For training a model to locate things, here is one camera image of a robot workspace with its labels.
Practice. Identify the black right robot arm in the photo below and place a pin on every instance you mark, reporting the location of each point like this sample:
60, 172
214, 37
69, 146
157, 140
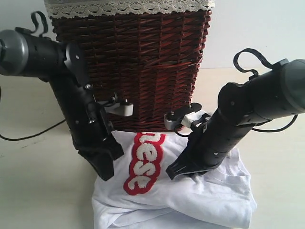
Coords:
275, 94

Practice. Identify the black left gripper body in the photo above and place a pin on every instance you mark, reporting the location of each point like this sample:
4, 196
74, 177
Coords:
94, 138

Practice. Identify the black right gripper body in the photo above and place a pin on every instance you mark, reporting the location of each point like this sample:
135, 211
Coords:
213, 139

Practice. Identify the white t-shirt red lettering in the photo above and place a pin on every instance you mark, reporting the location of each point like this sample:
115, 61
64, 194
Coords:
140, 195

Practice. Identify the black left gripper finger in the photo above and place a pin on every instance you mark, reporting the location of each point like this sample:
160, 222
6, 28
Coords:
101, 159

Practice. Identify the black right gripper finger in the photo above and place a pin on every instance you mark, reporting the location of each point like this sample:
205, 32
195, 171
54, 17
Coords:
188, 163

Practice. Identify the cream lace basket liner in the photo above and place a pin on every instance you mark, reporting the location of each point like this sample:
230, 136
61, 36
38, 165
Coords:
84, 8

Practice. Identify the brown wicker basket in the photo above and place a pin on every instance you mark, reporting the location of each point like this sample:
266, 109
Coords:
151, 60

